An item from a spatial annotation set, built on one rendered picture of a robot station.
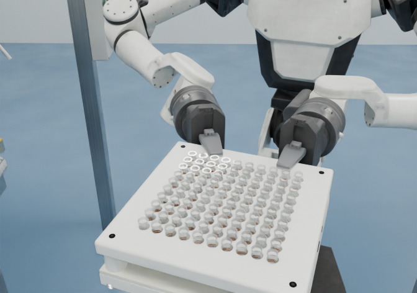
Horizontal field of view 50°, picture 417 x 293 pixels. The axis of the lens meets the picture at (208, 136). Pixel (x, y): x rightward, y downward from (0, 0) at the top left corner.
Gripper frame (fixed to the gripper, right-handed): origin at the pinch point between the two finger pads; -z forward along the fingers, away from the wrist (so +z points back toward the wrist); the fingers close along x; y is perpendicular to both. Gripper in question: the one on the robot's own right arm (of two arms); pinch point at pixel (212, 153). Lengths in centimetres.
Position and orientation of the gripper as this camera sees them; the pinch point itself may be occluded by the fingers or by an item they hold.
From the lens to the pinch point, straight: 69.5
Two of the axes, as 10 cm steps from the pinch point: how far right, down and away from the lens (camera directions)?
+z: -2.1, -4.7, 8.6
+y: -9.8, 0.9, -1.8
